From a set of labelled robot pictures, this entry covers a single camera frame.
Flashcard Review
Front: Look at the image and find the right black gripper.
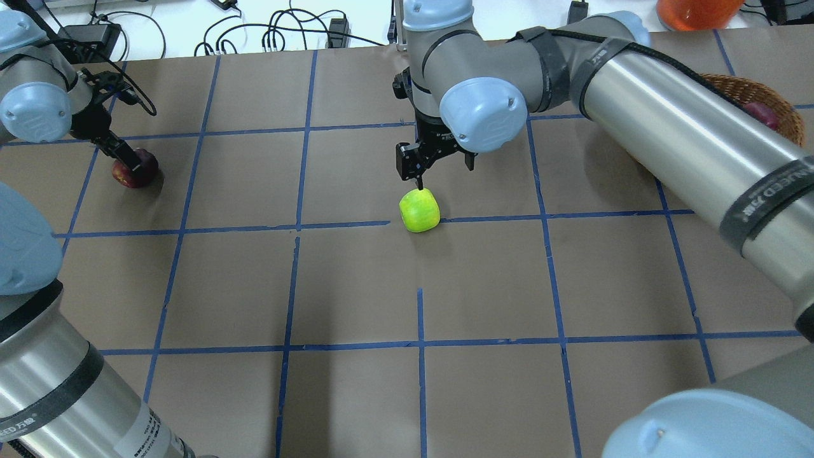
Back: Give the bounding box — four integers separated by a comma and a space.
395, 117, 477, 190

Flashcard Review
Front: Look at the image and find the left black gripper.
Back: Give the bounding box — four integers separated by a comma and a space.
69, 70, 143, 174

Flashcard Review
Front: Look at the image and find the green apple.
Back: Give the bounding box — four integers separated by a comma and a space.
398, 188, 440, 233

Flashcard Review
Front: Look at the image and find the dark red apple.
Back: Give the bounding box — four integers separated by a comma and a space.
111, 148, 160, 189

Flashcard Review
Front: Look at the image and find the red yellow apple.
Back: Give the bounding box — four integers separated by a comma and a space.
743, 101, 780, 132

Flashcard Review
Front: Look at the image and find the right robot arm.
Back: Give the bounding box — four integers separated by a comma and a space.
393, 1, 813, 341

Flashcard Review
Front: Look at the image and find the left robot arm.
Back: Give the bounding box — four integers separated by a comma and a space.
1, 10, 157, 176

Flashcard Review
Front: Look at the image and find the woven wicker basket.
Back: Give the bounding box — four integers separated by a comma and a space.
701, 73, 806, 147

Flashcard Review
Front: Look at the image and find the black power adapter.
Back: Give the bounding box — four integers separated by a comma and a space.
567, 1, 590, 27

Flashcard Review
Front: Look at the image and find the orange bucket with lid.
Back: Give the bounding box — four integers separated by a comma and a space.
655, 1, 745, 31

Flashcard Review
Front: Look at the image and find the aluminium frame post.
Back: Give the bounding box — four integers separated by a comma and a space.
387, 0, 408, 52

